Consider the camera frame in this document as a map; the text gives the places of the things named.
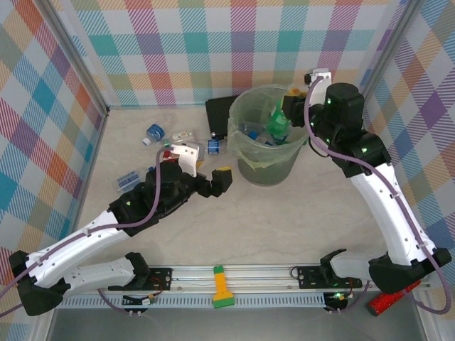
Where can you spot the grey round waste bin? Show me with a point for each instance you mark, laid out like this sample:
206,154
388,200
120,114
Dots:
266,170

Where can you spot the black flat case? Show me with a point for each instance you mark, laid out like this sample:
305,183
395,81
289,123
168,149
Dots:
217,113

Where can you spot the crushed blue-label bottle white cap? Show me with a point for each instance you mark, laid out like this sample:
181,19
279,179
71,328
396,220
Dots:
155,132

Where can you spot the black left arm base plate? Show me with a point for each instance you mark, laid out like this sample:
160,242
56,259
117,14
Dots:
160,277

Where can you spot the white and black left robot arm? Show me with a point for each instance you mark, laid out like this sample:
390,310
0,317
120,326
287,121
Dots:
81,241

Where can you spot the clear bottle dark blue band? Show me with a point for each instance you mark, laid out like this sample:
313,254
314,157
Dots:
213,146

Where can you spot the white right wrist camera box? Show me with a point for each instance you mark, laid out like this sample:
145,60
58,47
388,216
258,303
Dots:
321,74

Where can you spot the aluminium frame post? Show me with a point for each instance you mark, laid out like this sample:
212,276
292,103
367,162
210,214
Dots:
76,57
387,53

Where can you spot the light blue label water bottle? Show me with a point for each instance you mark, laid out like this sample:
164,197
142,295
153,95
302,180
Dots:
264,136

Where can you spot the dark blue label water bottle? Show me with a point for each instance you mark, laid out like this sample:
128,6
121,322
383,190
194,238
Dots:
247,126

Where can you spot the aluminium table side rail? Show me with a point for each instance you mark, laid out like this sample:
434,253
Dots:
97,145

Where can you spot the red glitter cylinder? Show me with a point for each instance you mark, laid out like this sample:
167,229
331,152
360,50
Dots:
387,301

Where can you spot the red label tea bottle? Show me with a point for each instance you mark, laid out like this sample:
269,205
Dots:
169,155

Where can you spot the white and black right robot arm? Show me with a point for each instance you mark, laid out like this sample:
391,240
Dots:
387,206

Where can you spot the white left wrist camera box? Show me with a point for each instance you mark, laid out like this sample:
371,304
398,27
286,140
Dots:
186,158

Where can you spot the green soda bottle green cap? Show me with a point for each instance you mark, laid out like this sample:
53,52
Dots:
279,122

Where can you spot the green and yellow block stack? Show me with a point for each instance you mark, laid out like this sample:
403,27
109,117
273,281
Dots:
222,287

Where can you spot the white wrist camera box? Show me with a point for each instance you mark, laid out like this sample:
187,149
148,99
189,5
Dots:
321,74
186,158

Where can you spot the grey metal panel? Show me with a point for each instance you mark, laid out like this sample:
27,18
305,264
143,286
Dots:
231,325

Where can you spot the aluminium mounting rail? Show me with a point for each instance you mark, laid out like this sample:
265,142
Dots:
263,278

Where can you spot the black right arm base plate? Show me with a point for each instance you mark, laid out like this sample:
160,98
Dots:
309,277

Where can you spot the aluminium table end rail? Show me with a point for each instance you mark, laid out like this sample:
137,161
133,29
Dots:
160,106

